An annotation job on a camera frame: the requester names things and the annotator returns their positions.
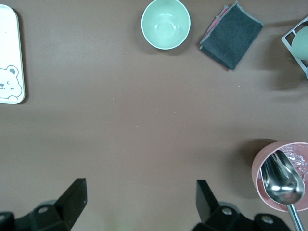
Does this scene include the light green bowl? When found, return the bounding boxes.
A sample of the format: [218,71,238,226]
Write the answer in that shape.
[141,0,192,51]

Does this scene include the metal scoop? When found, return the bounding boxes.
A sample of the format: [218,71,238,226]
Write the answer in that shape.
[259,149,306,231]

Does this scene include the white wire cup rack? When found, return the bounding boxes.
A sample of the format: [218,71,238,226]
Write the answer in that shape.
[281,16,308,80]

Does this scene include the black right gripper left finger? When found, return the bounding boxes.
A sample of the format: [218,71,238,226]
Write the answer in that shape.
[14,178,87,231]

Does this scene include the dark grey folded cloth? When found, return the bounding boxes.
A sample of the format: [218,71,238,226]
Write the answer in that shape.
[199,0,265,71]

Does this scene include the pink bowl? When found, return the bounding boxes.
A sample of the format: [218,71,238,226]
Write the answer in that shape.
[251,141,308,213]

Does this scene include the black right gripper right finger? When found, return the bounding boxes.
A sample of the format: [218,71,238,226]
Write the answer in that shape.
[192,180,293,231]

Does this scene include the cream bear print tray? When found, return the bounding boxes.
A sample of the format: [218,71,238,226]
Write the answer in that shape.
[0,4,26,105]

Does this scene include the clear ice pieces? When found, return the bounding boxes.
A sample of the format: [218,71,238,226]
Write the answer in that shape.
[280,143,308,181]

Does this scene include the pale green plate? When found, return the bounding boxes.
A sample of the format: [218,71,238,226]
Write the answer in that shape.
[291,25,308,61]

